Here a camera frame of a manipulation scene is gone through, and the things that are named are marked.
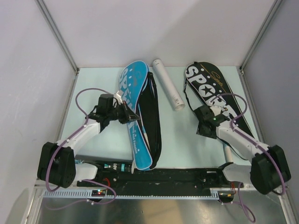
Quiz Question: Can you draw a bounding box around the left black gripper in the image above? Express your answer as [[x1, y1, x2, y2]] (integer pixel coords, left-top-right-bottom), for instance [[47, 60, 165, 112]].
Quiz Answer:
[[107, 100, 140, 124]]

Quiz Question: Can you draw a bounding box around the blue racket cover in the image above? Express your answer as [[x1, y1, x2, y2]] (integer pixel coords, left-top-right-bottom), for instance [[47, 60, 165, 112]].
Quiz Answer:
[[118, 60, 162, 171]]

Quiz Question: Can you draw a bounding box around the white shuttlecock tube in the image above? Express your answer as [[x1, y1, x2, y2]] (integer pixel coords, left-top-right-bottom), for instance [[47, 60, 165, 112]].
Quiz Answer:
[[152, 59, 185, 111]]

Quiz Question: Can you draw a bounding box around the black racket cover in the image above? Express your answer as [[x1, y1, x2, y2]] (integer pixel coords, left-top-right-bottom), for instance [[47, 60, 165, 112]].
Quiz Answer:
[[184, 62, 254, 137]]

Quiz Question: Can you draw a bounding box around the black shuttlecock tube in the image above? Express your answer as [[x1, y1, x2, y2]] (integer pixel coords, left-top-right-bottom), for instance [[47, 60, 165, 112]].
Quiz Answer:
[[75, 160, 132, 173]]

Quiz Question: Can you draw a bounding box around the light blue racket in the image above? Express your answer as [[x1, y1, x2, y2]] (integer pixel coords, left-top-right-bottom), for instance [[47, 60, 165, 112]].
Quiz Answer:
[[225, 146, 234, 163], [138, 105, 150, 149]]

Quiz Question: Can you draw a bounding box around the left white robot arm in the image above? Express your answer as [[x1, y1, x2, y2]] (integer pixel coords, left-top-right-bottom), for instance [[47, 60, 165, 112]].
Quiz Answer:
[[37, 91, 140, 188]]

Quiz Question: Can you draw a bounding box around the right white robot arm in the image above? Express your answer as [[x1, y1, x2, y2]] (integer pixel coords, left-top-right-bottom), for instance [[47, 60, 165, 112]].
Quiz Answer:
[[194, 105, 291, 195]]

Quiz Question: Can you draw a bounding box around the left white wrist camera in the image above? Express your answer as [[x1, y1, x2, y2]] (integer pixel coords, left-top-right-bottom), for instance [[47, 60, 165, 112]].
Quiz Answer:
[[114, 90, 123, 104]]

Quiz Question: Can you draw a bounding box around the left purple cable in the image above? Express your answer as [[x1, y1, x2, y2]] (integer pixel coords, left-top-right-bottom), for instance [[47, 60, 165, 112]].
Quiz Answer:
[[45, 88, 117, 207]]

